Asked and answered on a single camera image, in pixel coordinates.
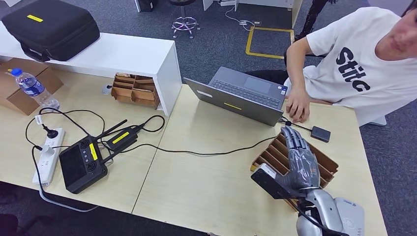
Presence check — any person's right hand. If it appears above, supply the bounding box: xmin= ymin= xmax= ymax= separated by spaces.
xmin=286 ymin=85 xmax=311 ymax=124

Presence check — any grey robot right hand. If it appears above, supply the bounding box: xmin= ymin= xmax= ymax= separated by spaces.
xmin=275 ymin=126 xmax=322 ymax=193

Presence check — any brown cardboard card organizer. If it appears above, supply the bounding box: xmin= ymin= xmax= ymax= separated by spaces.
xmin=250 ymin=132 xmax=339 ymax=212

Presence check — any black card reader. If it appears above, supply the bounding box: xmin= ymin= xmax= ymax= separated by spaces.
xmin=310 ymin=126 xmax=331 ymax=143

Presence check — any person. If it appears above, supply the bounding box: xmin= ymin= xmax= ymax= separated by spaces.
xmin=242 ymin=0 xmax=417 ymax=127

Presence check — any black office chair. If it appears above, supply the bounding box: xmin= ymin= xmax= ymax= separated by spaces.
xmin=283 ymin=49 xmax=327 ymax=71

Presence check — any grey laptop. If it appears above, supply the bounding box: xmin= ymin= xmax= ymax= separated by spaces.
xmin=183 ymin=66 xmax=288 ymax=127

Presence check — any yellow floor tape square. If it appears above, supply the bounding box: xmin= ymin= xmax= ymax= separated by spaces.
xmin=244 ymin=27 xmax=295 ymax=61

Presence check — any white partition panel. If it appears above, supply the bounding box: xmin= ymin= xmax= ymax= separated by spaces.
xmin=368 ymin=116 xmax=387 ymax=127

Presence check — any black stand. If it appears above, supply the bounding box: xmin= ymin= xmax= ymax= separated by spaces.
xmin=293 ymin=0 xmax=338 ymax=41

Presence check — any white cabinet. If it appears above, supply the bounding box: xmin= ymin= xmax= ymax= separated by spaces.
xmin=202 ymin=0 xmax=303 ymax=29

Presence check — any chrome stool base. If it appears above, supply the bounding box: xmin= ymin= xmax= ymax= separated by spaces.
xmin=167 ymin=0 xmax=201 ymax=40

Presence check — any brown cardboard divider tray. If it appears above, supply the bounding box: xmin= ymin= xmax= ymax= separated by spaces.
xmin=111 ymin=73 xmax=161 ymax=110

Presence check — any black power adapter yellow sticker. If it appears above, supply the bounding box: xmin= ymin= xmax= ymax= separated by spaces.
xmin=106 ymin=126 xmax=139 ymax=151

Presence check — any black computer tower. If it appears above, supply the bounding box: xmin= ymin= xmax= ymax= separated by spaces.
xmin=134 ymin=0 xmax=158 ymax=13

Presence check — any white desk shelf riser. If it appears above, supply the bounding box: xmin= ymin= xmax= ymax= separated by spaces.
xmin=0 ymin=22 xmax=182 ymax=117

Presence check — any black remote controller with screen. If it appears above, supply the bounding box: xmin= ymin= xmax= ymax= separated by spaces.
xmin=59 ymin=119 xmax=131 ymax=195

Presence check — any white power strip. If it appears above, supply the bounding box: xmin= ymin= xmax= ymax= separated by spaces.
xmin=31 ymin=127 xmax=66 ymax=187

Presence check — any black carrying case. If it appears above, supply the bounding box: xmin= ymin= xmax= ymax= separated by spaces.
xmin=0 ymin=0 xmax=101 ymax=62

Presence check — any clear water bottle blue cap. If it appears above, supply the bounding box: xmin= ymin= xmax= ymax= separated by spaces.
xmin=7 ymin=68 xmax=60 ymax=111

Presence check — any brown cardboard box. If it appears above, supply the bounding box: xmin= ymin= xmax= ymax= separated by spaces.
xmin=0 ymin=58 xmax=64 ymax=117

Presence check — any black card reader cable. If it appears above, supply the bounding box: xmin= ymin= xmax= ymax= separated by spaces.
xmin=279 ymin=117 xmax=313 ymax=133

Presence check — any long black power cable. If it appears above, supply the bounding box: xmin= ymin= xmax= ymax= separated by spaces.
xmin=97 ymin=115 xmax=277 ymax=156

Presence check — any white floor cable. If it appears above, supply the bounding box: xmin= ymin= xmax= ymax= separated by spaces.
xmin=224 ymin=5 xmax=261 ymax=32

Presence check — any black plug cable with tag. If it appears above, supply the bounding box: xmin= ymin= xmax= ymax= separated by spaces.
xmin=25 ymin=107 xmax=107 ymax=150

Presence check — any white power strip cord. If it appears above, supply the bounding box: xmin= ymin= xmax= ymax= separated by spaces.
xmin=38 ymin=185 xmax=99 ymax=213

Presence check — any black charger cable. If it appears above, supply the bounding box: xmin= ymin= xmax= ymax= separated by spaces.
xmin=30 ymin=145 xmax=45 ymax=195

